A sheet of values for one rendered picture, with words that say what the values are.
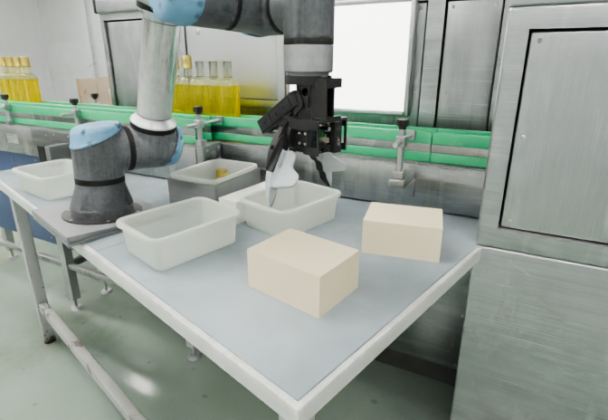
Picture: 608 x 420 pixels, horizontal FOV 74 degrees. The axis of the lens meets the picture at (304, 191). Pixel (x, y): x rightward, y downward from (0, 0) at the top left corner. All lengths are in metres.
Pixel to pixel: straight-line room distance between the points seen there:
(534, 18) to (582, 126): 0.22
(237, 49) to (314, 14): 0.97
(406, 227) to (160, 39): 0.69
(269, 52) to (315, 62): 0.89
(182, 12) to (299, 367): 0.50
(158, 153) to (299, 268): 0.60
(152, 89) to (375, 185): 0.64
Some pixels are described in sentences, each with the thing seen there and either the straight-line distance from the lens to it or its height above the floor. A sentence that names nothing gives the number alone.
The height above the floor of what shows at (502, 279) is 0.68.
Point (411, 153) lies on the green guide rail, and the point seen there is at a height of 0.90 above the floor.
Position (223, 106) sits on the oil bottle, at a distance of 1.42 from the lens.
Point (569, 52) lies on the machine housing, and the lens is 0.93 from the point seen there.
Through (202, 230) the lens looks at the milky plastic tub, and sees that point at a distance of 0.85.
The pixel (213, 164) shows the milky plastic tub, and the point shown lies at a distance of 1.33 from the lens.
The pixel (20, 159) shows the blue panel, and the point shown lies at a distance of 2.23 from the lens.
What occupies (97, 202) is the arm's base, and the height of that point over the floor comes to 0.82.
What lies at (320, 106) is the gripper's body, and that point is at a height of 1.08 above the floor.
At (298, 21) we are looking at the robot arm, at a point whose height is 1.20.
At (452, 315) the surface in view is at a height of 0.32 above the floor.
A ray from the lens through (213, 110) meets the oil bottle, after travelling 1.44.
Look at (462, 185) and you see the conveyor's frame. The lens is 1.12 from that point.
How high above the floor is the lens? 1.14
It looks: 18 degrees down
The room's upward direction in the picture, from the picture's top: straight up
